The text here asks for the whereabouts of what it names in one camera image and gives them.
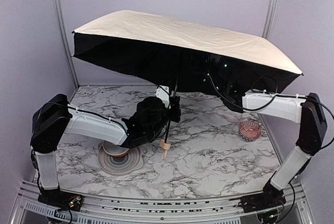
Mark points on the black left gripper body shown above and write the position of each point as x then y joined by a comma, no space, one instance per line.
176,109

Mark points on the beige and black umbrella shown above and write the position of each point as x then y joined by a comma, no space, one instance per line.
186,56

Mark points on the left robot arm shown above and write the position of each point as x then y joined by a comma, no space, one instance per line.
120,139

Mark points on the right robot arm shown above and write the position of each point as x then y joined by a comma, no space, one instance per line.
317,179

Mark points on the grey collapsed silicone lid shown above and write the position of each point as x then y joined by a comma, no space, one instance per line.
120,166

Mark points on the white bowl red rim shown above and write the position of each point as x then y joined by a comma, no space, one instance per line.
114,150

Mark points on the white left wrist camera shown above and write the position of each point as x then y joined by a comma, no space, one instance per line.
163,93

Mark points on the right aluminium frame post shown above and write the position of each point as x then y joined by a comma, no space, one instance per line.
269,18

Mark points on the aluminium frame post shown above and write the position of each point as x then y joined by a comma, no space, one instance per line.
64,41
269,18

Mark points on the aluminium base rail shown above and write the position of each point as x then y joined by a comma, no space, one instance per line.
108,209

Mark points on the left aluminium frame post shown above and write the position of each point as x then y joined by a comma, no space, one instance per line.
64,41

